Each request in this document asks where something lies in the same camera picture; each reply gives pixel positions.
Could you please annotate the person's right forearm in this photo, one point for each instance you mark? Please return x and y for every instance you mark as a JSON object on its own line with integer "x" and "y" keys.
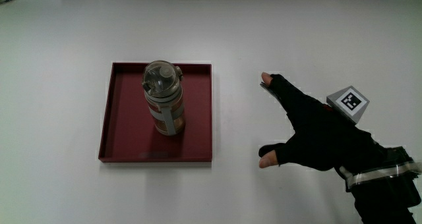
{"x": 385, "y": 191}

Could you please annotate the person's right hand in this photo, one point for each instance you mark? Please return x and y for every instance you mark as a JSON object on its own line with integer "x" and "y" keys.
{"x": 316, "y": 131}

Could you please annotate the dark red square tray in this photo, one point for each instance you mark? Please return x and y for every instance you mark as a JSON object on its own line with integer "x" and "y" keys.
{"x": 132, "y": 131}

